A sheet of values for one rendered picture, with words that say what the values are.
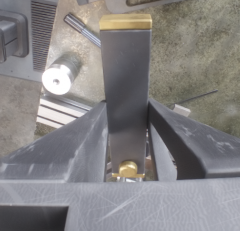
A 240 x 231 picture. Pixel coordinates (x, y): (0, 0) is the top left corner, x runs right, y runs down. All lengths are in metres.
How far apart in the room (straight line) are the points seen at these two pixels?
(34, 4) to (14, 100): 0.85
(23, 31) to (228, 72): 0.91
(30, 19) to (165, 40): 0.83
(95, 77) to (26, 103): 1.33
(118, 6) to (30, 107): 1.43
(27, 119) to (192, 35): 1.57
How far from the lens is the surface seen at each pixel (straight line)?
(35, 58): 1.17
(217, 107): 0.45
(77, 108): 0.42
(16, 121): 1.87
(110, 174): 0.16
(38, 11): 1.09
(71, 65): 0.39
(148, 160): 0.42
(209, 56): 0.40
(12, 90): 1.69
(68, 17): 0.37
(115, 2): 0.35
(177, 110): 0.38
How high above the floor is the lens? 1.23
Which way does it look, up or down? 54 degrees down
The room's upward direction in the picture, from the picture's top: 171 degrees counter-clockwise
